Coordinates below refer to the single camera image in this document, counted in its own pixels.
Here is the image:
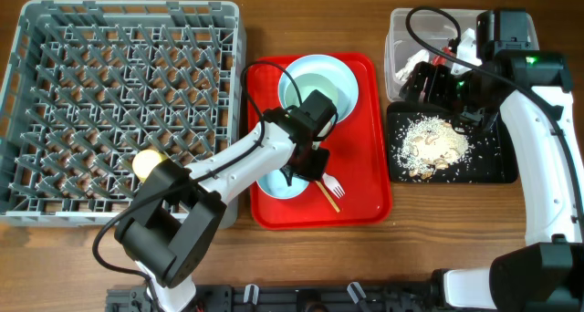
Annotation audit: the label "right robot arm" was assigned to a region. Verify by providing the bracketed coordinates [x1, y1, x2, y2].
[386, 6, 583, 311]

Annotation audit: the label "pale green bowl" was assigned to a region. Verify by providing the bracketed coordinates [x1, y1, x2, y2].
[283, 73, 339, 139]

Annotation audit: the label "red snack wrapper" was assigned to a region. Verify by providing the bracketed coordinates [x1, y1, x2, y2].
[432, 47, 456, 66]

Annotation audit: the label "white plastic fork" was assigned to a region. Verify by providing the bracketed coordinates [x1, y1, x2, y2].
[322, 172, 345, 198]

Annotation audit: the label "wooden chopstick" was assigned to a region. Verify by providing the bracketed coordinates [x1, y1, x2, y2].
[314, 181, 340, 213]

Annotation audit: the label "yellow plastic cup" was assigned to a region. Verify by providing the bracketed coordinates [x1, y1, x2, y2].
[131, 150, 168, 182]

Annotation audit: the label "pale blue bowl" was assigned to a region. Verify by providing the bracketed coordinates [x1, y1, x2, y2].
[256, 171, 309, 200]

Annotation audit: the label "grey dishwasher rack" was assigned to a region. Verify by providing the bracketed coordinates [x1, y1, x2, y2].
[1, 0, 246, 227]

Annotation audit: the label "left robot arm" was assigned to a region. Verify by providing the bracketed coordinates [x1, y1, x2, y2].
[114, 90, 337, 311]

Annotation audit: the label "white round plate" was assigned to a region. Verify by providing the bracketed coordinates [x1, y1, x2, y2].
[286, 55, 360, 122]

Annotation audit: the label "black plastic tray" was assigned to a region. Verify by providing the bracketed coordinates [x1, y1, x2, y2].
[386, 101, 518, 183]

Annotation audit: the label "red plastic tray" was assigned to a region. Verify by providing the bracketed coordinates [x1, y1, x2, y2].
[250, 52, 392, 230]

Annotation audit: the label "clear plastic bin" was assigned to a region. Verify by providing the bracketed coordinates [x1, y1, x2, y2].
[384, 7, 544, 104]

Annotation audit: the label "rice and food scraps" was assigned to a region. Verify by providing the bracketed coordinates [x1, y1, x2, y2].
[394, 116, 474, 182]

